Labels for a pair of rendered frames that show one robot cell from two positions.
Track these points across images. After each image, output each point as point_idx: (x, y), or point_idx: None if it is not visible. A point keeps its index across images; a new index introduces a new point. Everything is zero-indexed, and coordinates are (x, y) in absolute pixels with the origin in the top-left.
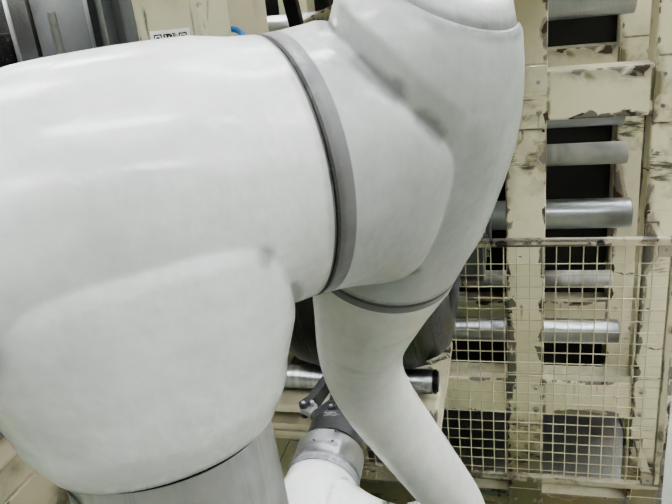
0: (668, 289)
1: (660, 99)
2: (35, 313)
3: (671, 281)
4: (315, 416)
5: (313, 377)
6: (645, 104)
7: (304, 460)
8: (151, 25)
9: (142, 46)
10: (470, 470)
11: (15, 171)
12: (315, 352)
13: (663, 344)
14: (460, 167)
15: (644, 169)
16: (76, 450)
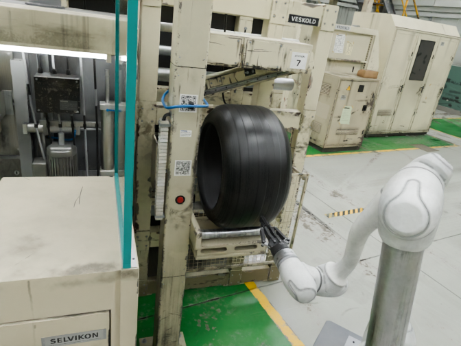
0: (302, 191)
1: (302, 124)
2: (438, 222)
3: (304, 188)
4: (275, 245)
5: (223, 233)
6: (297, 125)
7: (288, 258)
8: (181, 91)
9: (427, 175)
10: (226, 265)
11: (440, 201)
12: (239, 223)
13: (298, 209)
14: None
15: (291, 147)
16: (427, 243)
